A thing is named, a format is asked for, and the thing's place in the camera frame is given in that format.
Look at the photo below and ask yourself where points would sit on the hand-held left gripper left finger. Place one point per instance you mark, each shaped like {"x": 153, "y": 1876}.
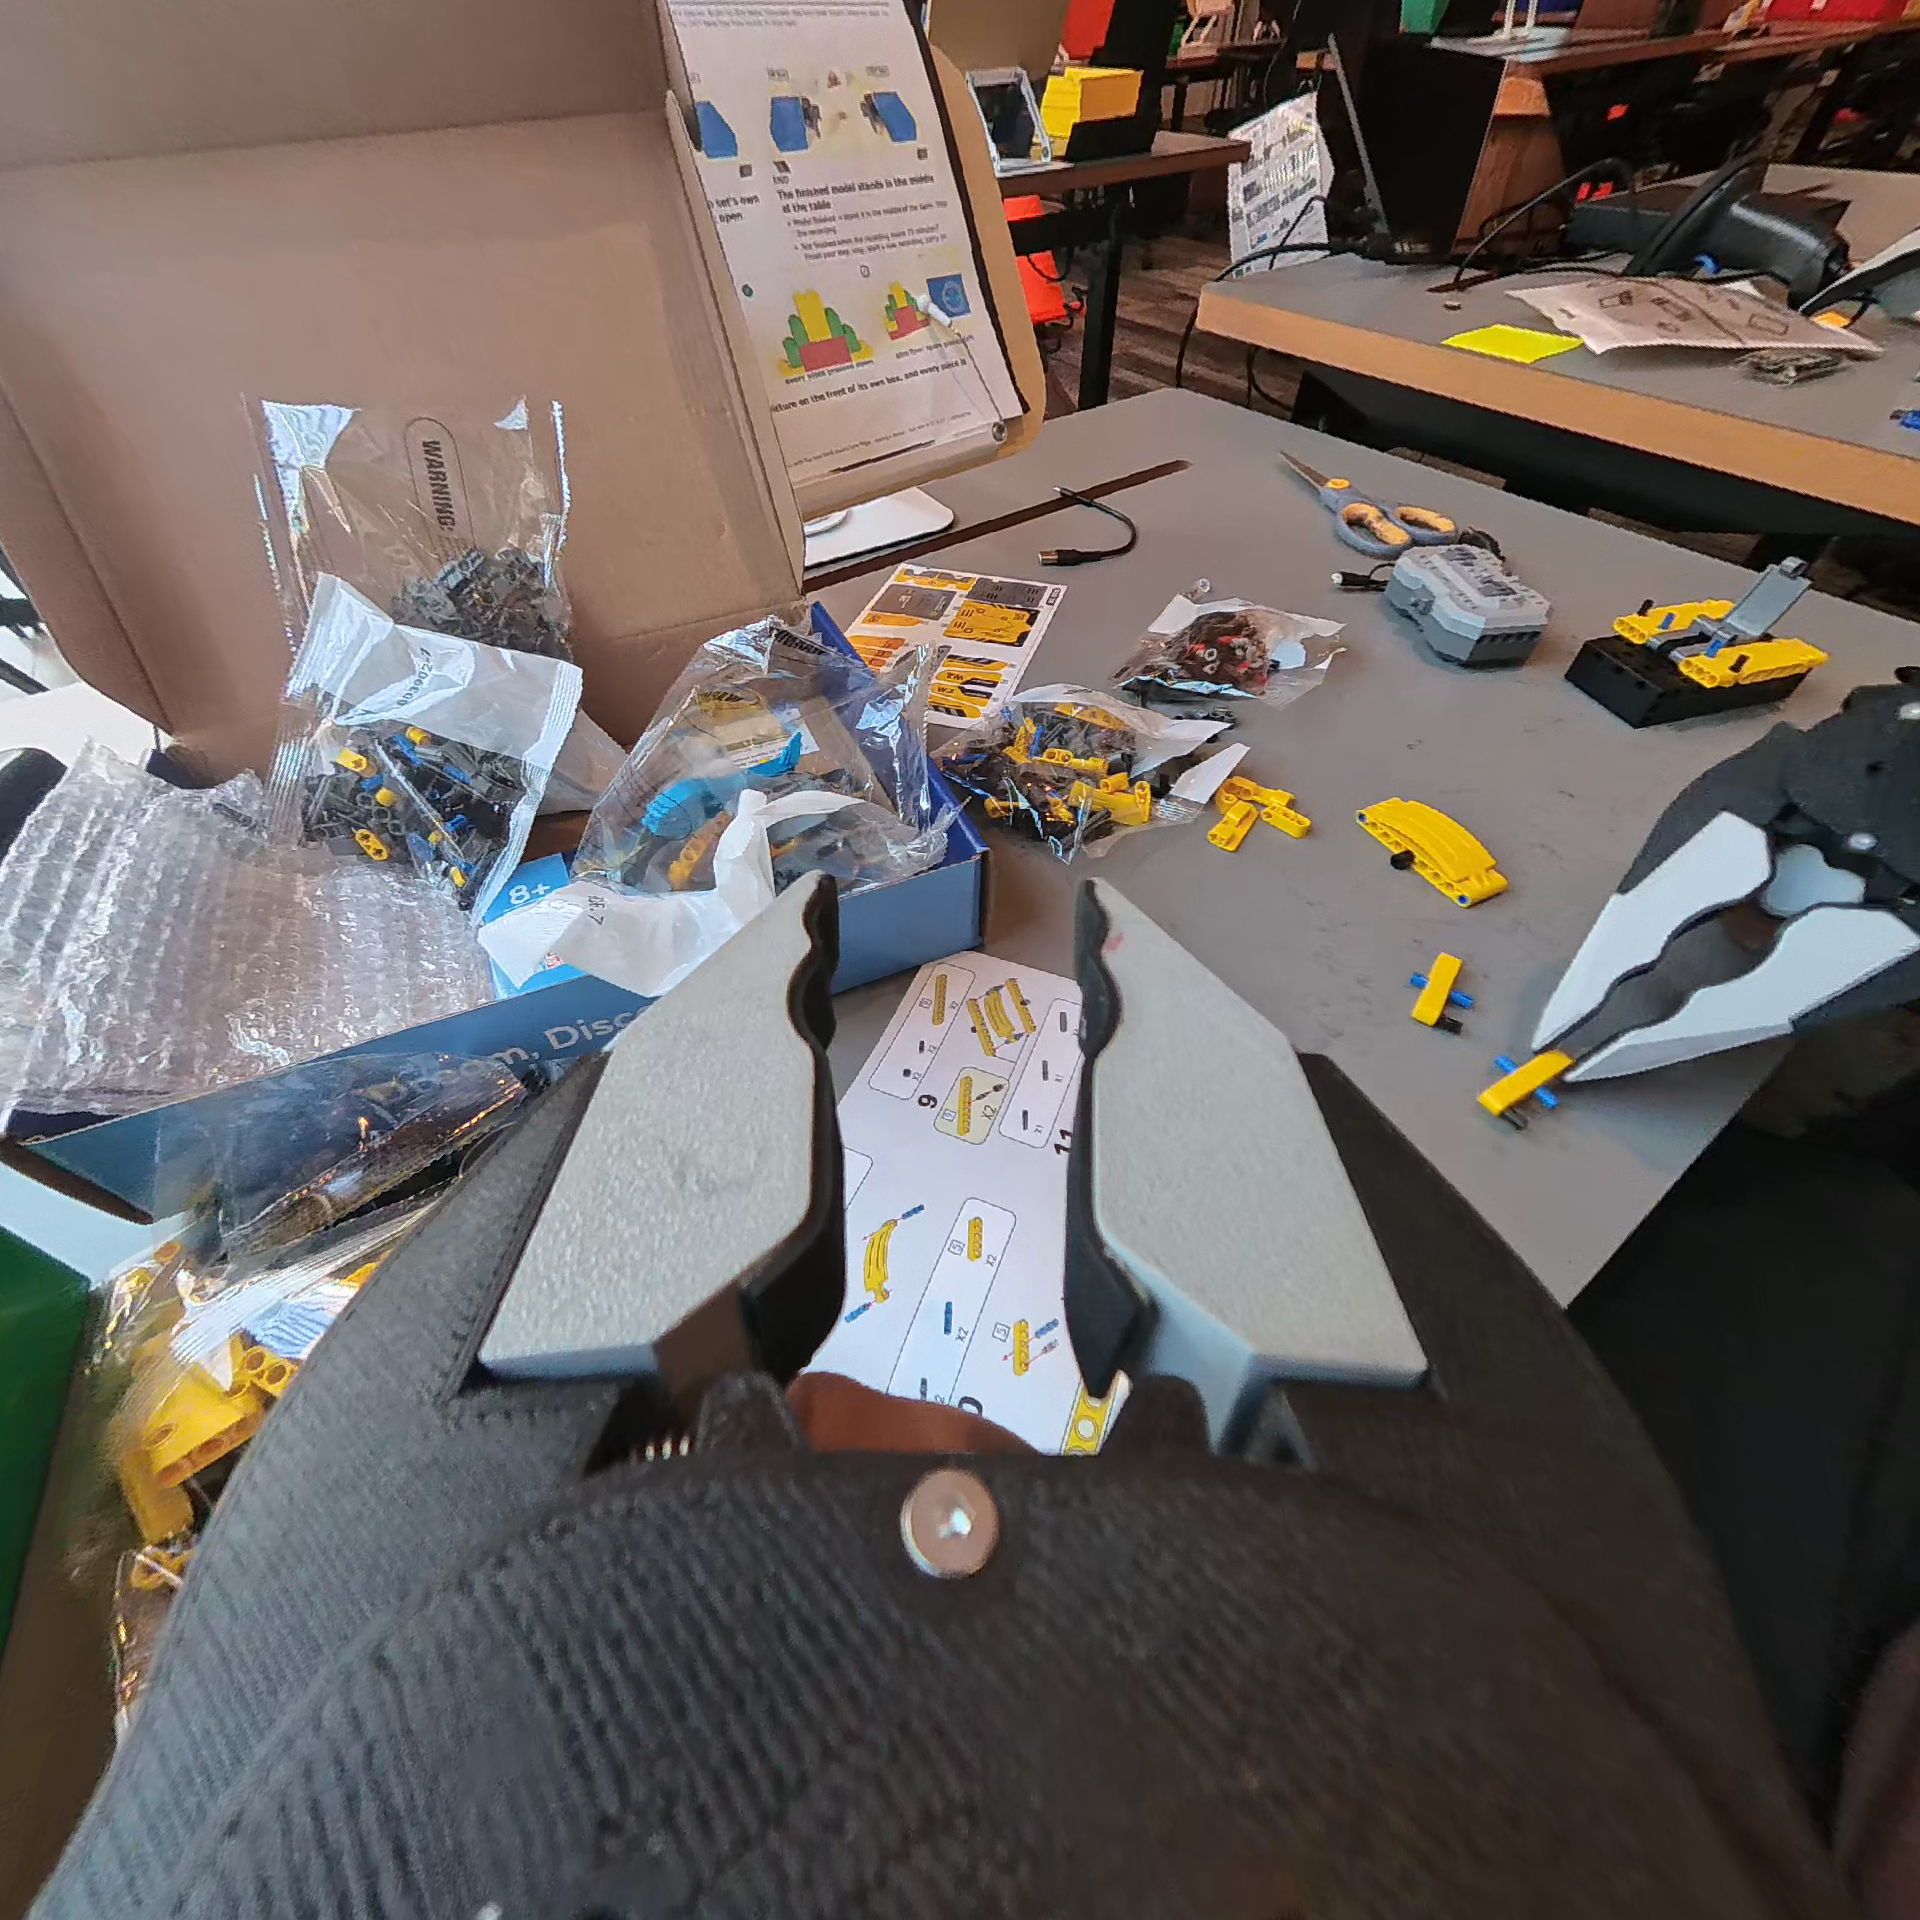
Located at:
{"x": 660, "y": 1201}

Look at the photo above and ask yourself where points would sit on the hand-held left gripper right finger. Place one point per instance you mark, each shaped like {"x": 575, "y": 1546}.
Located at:
{"x": 1245, "y": 1201}

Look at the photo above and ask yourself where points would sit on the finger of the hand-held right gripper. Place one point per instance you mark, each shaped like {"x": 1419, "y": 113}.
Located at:
{"x": 1663, "y": 902}
{"x": 1769, "y": 999}

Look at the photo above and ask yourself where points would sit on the yellow five-hole beam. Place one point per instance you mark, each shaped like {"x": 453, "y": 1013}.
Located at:
{"x": 1523, "y": 1082}
{"x": 1443, "y": 991}

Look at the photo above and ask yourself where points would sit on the blue connector pin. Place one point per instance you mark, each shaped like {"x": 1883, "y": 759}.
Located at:
{"x": 1550, "y": 1101}
{"x": 1419, "y": 983}

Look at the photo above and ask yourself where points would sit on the large yellow panel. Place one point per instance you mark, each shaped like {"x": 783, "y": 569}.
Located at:
{"x": 1433, "y": 848}

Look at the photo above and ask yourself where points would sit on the plastic bag of black parts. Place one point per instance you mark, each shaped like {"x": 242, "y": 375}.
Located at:
{"x": 1229, "y": 652}

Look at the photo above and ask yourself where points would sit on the grey desk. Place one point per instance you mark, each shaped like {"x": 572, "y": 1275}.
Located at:
{"x": 1349, "y": 722}

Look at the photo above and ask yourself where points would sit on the person's left hand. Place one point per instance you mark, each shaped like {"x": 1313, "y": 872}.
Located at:
{"x": 902, "y": 1418}

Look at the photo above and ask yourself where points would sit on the partly built robot model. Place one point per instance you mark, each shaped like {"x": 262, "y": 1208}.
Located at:
{"x": 1696, "y": 666}

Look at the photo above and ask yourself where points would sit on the open instruction booklet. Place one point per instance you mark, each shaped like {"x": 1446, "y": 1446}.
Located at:
{"x": 962, "y": 1201}

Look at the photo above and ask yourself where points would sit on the person's legs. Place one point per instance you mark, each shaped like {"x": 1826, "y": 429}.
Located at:
{"x": 1769, "y": 1351}

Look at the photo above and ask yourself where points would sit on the grey holed block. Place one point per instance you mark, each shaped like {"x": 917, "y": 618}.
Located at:
{"x": 1463, "y": 602}

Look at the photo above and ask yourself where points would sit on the yellow curved panel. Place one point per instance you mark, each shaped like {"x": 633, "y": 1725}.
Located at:
{"x": 1232, "y": 823}

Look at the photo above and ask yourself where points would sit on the yellow three-hole beam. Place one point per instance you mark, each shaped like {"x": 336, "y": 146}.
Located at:
{"x": 1283, "y": 821}

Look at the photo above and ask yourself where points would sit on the dark blue kit box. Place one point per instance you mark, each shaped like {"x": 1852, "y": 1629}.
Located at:
{"x": 929, "y": 915}

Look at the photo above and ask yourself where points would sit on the yellow angled panel piece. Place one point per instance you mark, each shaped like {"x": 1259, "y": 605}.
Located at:
{"x": 1252, "y": 791}

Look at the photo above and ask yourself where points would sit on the plastic bag with blue parts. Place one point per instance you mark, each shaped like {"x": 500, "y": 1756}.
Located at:
{"x": 749, "y": 782}

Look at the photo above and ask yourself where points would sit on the plastic bag of yellow parts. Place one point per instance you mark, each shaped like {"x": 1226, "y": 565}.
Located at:
{"x": 1080, "y": 763}

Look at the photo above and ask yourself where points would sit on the background grey table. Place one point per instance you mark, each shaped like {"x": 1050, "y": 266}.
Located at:
{"x": 1575, "y": 399}

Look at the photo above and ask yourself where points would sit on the white printed sheet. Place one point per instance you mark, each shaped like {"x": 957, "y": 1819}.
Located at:
{"x": 1682, "y": 318}

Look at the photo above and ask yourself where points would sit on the plastic bag of large parts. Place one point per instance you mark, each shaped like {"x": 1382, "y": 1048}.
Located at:
{"x": 195, "y": 1396}

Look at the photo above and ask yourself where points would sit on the plastic bag of mixed small parts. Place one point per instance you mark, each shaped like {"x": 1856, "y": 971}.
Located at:
{"x": 420, "y": 749}

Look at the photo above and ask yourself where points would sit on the bubble wrap sheet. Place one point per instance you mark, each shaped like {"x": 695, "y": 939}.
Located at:
{"x": 182, "y": 931}

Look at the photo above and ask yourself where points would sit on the yellow paper sheet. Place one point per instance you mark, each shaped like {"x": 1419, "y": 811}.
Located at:
{"x": 1507, "y": 342}

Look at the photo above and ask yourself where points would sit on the yellow and grey sticker sheet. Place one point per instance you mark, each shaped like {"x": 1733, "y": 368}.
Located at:
{"x": 962, "y": 631}

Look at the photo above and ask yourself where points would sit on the green bin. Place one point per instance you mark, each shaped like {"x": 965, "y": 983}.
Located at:
{"x": 29, "y": 1423}

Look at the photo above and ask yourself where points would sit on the plastic bag of dark grey parts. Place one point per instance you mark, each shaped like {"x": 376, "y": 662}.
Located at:
{"x": 450, "y": 511}

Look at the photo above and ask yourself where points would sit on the white printed sign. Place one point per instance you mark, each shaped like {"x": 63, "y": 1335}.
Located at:
{"x": 1279, "y": 172}

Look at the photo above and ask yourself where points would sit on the orange traffic cone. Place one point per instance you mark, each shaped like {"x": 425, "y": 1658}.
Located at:
{"x": 1037, "y": 278}

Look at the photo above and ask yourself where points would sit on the yellow storage bin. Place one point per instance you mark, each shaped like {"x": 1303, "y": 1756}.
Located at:
{"x": 1092, "y": 92}

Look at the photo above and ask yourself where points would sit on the poster display board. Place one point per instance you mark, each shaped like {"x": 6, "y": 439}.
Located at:
{"x": 842, "y": 225}

